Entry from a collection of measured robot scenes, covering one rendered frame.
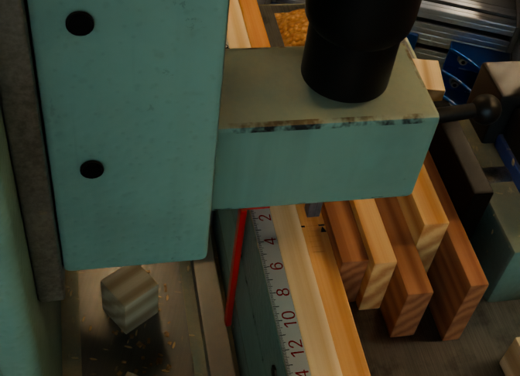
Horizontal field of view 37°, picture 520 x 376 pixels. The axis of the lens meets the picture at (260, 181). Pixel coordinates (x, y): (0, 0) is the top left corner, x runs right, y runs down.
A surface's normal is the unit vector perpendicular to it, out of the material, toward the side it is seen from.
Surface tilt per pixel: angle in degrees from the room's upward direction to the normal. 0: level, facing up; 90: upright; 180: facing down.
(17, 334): 90
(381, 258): 0
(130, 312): 90
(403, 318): 90
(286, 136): 90
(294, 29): 21
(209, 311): 0
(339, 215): 0
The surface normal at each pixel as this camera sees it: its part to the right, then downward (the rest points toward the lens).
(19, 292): 0.82, 0.48
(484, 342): 0.11, -0.67
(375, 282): 0.18, 0.74
